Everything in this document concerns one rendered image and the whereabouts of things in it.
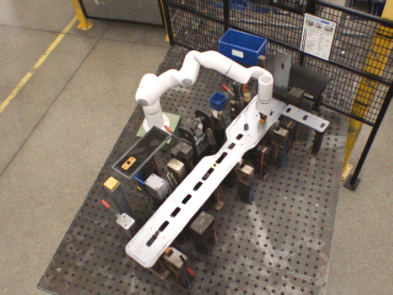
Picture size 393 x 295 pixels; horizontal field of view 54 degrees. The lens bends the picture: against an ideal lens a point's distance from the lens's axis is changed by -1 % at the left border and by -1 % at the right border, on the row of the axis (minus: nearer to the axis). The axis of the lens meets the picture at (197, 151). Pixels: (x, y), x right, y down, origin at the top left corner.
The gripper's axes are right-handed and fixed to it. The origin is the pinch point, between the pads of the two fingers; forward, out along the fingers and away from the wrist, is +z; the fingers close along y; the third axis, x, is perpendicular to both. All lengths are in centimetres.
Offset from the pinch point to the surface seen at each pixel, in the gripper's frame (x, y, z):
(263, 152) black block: -21.5, 13.5, 4.2
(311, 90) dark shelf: 36.6, 14.1, 0.2
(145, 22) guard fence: 120, -235, 86
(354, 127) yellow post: 58, 45, 41
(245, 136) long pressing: -17.6, -1.8, 3.2
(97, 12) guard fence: 99, -295, 79
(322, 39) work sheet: 54, 9, -27
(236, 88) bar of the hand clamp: 0.3, -20.4, -13.8
